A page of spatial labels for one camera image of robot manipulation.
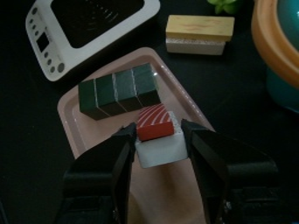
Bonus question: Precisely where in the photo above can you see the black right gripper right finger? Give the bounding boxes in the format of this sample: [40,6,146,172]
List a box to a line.
[180,118,283,224]

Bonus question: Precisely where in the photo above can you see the dark green nori sushi block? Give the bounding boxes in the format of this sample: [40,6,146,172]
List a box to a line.
[77,62,162,122]

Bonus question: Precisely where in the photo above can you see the yellow toy egg sushi block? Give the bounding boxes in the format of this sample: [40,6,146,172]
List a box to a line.
[164,14,236,57]

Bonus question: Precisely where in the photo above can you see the toy salmon sushi block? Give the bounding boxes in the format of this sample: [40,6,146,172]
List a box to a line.
[133,102,189,170]

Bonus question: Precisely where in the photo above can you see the white toy induction cooker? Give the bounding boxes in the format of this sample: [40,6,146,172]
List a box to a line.
[24,0,162,83]

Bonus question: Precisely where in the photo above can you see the green toy leaf vegetable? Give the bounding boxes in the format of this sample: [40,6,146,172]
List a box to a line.
[205,0,245,16]

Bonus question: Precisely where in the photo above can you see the teal basket with orange rim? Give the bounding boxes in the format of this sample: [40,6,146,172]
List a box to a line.
[249,0,299,115]

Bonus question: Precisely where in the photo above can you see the pink rectangular tray plate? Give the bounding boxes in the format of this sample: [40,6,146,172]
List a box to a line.
[56,46,216,224]

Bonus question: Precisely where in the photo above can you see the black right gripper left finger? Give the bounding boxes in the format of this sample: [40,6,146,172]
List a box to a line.
[53,122,138,224]

